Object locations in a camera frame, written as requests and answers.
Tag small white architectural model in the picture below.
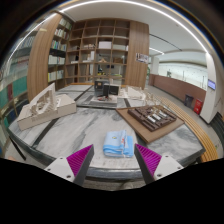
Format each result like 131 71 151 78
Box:
126 85 148 101

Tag wall poster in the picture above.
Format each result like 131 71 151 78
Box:
135 52 150 65

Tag dark bin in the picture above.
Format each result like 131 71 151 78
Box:
183 93 195 109

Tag wall screen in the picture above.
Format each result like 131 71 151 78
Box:
206 78 217 91

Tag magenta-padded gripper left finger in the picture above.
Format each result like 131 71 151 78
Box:
44 143 96 187

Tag brown architectural model on board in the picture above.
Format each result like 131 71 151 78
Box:
115 104 186 145

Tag red bin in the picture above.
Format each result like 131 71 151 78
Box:
193 98 204 116

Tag wooden slatted bench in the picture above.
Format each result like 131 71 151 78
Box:
159 95 220 164

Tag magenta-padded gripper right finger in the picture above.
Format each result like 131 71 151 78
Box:
133 143 185 185

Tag light blue printed towel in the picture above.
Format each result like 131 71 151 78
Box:
102 129 135 159

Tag wooden shelf unit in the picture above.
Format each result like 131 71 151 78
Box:
26 13 151 101

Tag dark boxes on grey base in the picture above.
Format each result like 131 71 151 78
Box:
89 78 122 108

